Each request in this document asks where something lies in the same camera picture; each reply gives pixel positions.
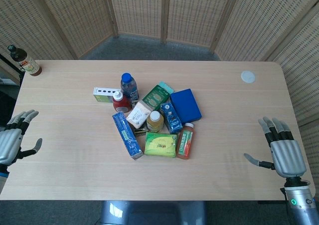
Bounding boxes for blue cap drink bottle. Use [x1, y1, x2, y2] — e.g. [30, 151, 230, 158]
[120, 72, 140, 101]

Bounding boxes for dark sauce bottle white label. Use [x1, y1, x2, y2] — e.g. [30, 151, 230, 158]
[7, 44, 42, 77]

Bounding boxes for blue drink carton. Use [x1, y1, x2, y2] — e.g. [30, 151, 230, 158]
[159, 101, 183, 134]

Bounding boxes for green snack packet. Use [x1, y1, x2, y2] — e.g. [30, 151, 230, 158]
[142, 84, 171, 111]

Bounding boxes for red ketchup bottle white cap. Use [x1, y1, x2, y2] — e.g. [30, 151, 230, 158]
[112, 91, 134, 113]

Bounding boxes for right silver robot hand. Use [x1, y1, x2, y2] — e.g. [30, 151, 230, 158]
[243, 116, 307, 179]

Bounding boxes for orange juice bottle green label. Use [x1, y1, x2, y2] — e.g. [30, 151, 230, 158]
[176, 123, 196, 160]

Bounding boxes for woven folding screen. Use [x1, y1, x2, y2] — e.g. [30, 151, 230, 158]
[0, 0, 319, 180]

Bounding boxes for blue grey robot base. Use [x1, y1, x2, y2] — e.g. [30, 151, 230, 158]
[100, 200, 207, 225]

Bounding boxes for white snack pouch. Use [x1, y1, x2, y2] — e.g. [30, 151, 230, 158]
[126, 101, 154, 129]

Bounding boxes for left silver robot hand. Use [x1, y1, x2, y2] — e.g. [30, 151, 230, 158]
[0, 109, 43, 166]

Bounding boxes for black stand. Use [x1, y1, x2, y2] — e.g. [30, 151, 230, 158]
[0, 54, 25, 86]

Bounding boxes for plain blue box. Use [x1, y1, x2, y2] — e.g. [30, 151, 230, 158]
[169, 88, 202, 123]

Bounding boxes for long blue box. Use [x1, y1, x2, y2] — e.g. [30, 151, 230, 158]
[112, 111, 145, 161]

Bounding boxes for white green box black dots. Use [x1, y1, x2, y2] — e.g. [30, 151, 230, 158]
[93, 86, 122, 104]

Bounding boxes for yellow juice bottle white cap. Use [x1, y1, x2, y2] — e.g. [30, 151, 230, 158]
[146, 110, 164, 133]

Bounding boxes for light blue plastic block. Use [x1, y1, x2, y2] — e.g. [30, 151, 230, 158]
[159, 81, 174, 94]

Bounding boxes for green yellow tissue pack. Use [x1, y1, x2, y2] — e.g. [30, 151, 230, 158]
[144, 132, 178, 158]

